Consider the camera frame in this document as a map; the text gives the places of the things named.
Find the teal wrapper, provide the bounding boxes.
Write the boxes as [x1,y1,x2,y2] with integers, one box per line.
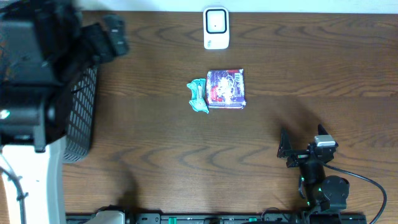
[187,78,209,114]

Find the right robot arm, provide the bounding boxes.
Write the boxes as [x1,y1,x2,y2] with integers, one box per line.
[277,124,349,213]

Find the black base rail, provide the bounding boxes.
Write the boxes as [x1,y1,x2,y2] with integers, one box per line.
[65,212,368,224]

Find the purple snack packet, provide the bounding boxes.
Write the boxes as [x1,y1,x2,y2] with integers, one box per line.
[206,69,246,109]

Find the grey plastic basket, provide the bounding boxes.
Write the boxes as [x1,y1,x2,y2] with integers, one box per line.
[63,66,98,163]

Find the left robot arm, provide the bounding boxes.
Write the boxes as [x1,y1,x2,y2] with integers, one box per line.
[1,1,129,223]

